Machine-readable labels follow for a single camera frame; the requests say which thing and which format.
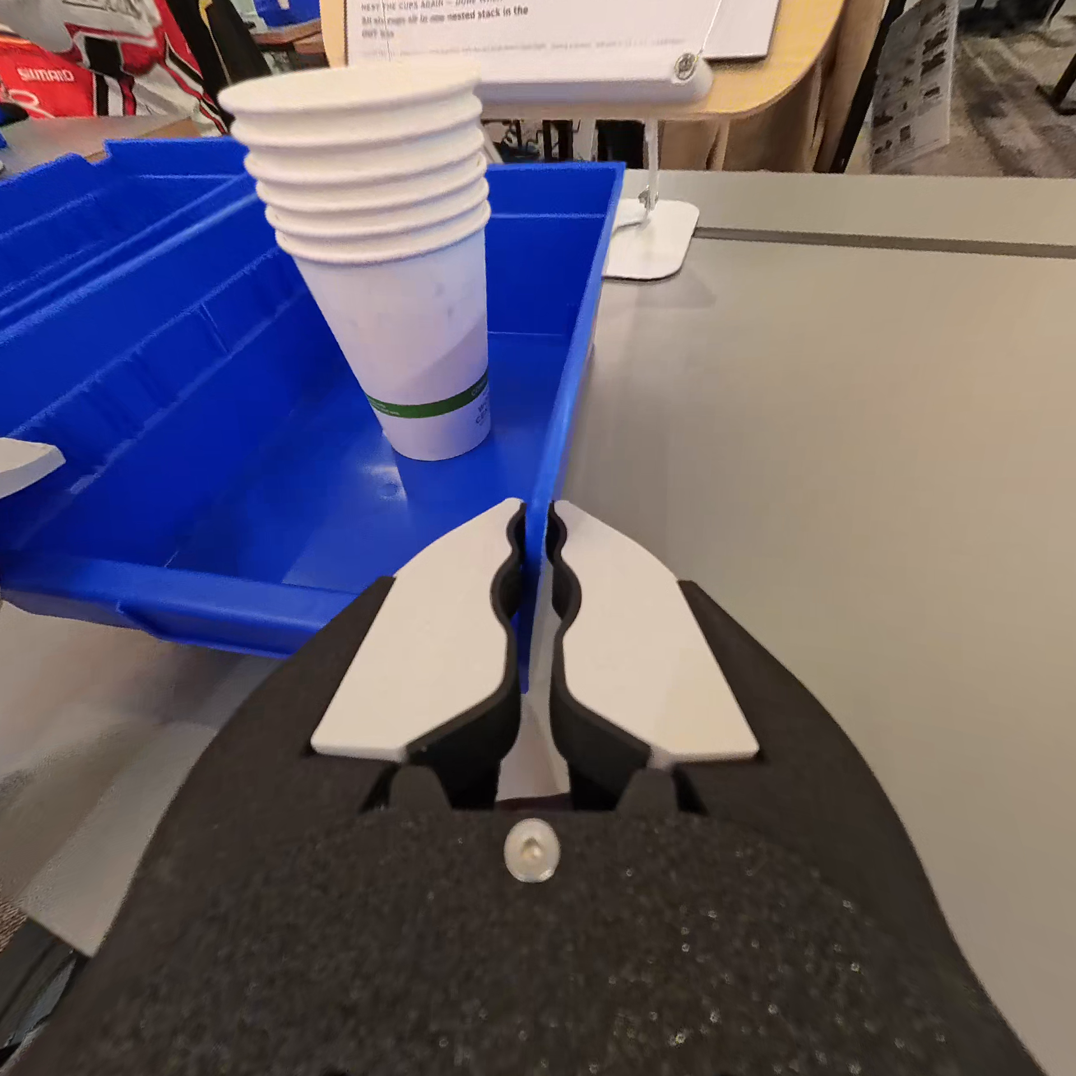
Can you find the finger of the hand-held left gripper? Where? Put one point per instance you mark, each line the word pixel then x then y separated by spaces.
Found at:
pixel 21 462

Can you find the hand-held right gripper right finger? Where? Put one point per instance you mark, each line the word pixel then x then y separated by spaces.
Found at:
pixel 656 656

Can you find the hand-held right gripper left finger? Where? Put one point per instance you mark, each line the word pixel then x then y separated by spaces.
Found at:
pixel 420 656

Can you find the blue plastic bin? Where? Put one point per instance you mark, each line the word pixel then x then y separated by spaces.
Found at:
pixel 210 471

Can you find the stack of nested white cups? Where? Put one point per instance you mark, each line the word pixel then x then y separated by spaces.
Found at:
pixel 403 336

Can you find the beige cloth cover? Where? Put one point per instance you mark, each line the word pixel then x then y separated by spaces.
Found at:
pixel 731 143

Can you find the wooden display board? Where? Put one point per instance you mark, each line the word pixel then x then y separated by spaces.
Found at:
pixel 798 50

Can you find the printed paper sheet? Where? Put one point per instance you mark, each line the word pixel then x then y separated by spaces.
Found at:
pixel 912 84

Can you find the printed instruction sheet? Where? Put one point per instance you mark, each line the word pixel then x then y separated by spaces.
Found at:
pixel 546 25

